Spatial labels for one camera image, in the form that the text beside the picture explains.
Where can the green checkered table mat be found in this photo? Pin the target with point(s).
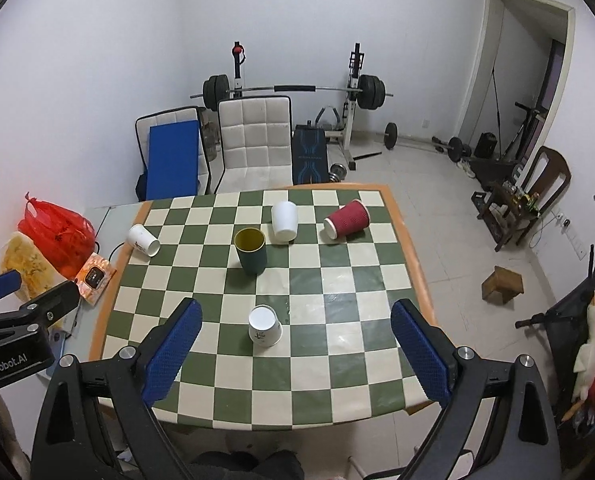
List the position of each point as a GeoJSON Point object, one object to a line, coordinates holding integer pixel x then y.
{"type": "Point", "coordinates": [296, 289]}

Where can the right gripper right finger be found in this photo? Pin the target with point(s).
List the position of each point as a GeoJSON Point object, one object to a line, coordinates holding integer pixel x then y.
{"type": "Point", "coordinates": [520, 440]}

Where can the plain white paper cup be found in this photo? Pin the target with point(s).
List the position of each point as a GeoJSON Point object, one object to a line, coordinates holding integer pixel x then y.
{"type": "Point", "coordinates": [284, 221]}

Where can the orange wet wipes pack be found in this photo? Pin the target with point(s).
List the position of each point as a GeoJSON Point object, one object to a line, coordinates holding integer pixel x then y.
{"type": "Point", "coordinates": [94, 277]}

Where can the dumbbell on floor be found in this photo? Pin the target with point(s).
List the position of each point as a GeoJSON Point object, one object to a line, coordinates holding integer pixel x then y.
{"type": "Point", "coordinates": [455, 149]}

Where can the white padded chair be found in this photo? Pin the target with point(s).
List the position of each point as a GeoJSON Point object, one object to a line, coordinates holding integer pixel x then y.
{"type": "Point", "coordinates": [256, 143]}

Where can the dark green yellow-lined cup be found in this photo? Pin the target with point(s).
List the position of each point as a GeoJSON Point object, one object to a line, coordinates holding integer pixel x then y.
{"type": "Point", "coordinates": [250, 244]}

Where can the barbell on rack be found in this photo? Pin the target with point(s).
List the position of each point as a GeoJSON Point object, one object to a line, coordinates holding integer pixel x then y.
{"type": "Point", "coordinates": [369, 94]}

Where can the grey side table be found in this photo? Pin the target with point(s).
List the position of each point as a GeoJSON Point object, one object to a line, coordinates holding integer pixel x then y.
{"type": "Point", "coordinates": [82, 332]}

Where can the black blue bench pad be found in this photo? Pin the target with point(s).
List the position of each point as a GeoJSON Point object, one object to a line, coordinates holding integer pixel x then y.
{"type": "Point", "coordinates": [309, 156]}

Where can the white weight bench rack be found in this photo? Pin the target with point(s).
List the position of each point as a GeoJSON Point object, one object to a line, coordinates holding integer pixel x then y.
{"type": "Point", "coordinates": [342, 136]}

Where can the small wooden stool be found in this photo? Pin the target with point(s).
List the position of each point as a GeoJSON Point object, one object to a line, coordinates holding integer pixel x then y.
{"type": "Point", "coordinates": [502, 286]}

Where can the white paper cup lying left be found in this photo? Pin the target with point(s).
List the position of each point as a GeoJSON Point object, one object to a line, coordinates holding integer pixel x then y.
{"type": "Point", "coordinates": [142, 239]}

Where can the red plastic bag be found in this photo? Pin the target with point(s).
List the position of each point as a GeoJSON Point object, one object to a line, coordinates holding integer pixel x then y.
{"type": "Point", "coordinates": [64, 237]}

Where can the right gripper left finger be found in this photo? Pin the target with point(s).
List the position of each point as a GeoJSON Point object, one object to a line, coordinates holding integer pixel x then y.
{"type": "Point", "coordinates": [71, 440]}

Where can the brown wooden chair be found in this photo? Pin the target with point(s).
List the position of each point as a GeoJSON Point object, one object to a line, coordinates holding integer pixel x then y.
{"type": "Point", "coordinates": [511, 210]}

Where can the white calligraphy paper cup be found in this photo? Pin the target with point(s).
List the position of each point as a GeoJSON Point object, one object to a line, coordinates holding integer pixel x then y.
{"type": "Point", "coordinates": [264, 327]}

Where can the red ribbed paper cup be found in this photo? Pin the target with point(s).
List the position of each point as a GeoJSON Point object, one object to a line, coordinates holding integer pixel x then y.
{"type": "Point", "coordinates": [347, 220]}

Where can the yellow flower tissue pack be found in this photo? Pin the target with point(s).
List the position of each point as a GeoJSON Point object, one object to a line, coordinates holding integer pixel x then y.
{"type": "Point", "coordinates": [36, 272]}

